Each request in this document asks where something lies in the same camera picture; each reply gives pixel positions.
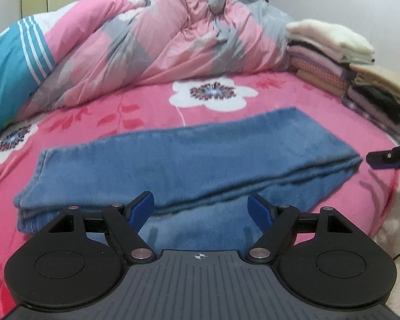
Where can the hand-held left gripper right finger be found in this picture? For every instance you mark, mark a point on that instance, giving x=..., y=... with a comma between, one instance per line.
x=258, y=210

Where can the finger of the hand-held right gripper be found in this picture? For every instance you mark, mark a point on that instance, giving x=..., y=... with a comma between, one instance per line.
x=383, y=160

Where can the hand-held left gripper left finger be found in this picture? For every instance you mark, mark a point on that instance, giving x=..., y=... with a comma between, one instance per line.
x=141, y=208

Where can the blue denim jeans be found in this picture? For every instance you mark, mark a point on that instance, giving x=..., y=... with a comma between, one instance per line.
x=186, y=160

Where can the stack of dark folded clothes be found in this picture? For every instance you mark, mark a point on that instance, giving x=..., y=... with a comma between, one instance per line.
x=380, y=100

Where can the stack of pale folded clothes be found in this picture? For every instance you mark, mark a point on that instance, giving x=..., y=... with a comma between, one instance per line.
x=326, y=40

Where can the pink floral blanket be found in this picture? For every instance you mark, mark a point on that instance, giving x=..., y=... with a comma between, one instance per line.
x=146, y=110

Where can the pink grey floral duvet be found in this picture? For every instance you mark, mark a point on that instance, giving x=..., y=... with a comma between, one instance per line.
x=186, y=40

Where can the teal blue garment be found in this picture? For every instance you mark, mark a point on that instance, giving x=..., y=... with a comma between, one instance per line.
x=13, y=73

